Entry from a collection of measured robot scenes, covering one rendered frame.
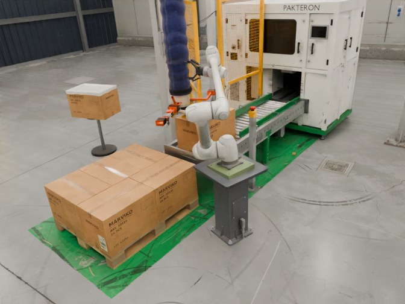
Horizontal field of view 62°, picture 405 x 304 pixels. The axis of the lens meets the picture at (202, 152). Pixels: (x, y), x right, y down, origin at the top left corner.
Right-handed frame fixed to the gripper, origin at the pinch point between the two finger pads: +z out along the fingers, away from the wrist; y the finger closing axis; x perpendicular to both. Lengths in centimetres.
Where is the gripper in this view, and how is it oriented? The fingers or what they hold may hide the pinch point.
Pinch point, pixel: (185, 69)
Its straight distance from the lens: 314.3
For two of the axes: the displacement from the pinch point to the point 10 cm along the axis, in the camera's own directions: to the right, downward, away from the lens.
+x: 5.5, -4.0, 7.4
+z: -8.3, -2.0, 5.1
